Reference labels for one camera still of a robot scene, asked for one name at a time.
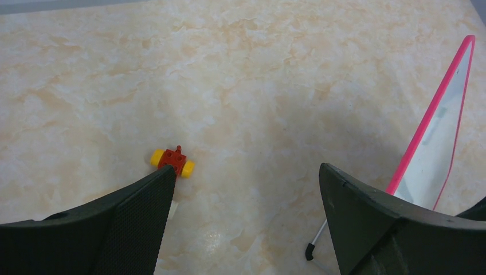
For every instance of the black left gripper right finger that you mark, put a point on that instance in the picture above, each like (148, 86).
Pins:
(374, 232)

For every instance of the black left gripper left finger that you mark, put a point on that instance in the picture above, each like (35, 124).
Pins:
(119, 233)

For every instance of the pink framed whiteboard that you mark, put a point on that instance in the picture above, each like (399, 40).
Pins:
(424, 169)

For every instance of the red yellow toy brick car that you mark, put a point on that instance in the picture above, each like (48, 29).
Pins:
(175, 158)

